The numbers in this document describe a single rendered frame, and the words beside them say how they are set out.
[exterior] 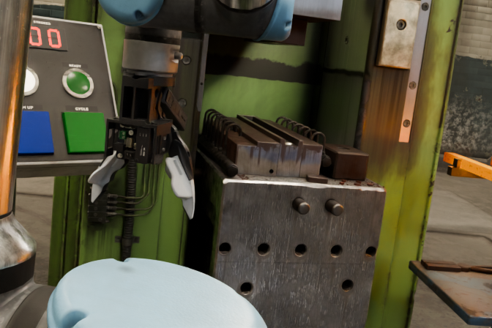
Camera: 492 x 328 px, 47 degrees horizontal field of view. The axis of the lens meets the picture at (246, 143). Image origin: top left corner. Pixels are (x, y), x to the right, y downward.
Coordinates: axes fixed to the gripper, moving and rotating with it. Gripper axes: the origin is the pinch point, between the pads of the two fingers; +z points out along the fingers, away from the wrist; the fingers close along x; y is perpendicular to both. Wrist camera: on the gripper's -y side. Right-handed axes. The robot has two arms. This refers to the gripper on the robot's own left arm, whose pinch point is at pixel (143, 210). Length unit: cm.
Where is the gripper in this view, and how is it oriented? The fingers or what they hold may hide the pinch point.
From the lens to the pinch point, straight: 84.9
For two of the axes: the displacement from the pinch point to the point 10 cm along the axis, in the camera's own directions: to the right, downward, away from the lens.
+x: 9.7, 1.4, -1.8
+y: -1.9, 1.3, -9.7
